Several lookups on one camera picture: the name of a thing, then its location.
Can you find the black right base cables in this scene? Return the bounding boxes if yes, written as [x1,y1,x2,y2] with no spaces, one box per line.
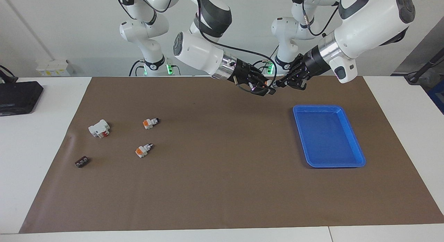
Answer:
[129,58,181,77]

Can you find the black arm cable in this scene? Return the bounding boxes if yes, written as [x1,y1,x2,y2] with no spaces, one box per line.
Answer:
[301,0,340,37]
[116,0,278,96]

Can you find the blue plastic tray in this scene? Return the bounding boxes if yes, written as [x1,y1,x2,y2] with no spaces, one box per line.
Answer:
[292,105,367,168]

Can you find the blue crate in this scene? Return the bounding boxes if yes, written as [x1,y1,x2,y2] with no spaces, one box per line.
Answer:
[427,88,444,115]

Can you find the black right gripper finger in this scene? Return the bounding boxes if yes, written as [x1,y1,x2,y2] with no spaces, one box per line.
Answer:
[246,65,271,86]
[243,81,277,96]

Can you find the white power strip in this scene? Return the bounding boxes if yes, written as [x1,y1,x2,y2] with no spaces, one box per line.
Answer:
[36,60,75,77]

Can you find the black base cables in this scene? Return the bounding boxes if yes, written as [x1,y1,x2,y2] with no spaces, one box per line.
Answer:
[129,58,181,77]
[251,46,299,76]

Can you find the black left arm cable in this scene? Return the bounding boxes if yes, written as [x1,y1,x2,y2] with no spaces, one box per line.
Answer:
[301,0,340,37]

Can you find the black box device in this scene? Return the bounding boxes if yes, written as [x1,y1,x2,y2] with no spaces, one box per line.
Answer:
[0,81,44,116]

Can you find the brown table mat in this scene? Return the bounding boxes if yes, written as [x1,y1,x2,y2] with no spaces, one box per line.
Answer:
[19,76,444,234]

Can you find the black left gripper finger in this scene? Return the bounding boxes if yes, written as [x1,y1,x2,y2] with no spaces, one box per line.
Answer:
[287,78,308,91]
[273,56,304,89]

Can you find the black stand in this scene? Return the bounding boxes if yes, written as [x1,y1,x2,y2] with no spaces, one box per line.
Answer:
[404,47,444,85]

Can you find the black left base cables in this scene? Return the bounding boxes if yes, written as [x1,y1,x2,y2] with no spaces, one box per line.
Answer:
[251,46,299,76]

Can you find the white circuit breaker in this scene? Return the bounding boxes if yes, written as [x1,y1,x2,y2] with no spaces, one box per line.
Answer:
[88,119,111,139]

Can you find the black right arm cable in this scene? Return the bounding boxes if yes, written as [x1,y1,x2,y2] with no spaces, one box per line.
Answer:
[116,0,278,96]

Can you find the black device cable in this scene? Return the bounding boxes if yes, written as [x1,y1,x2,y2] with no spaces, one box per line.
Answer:
[0,65,18,84]

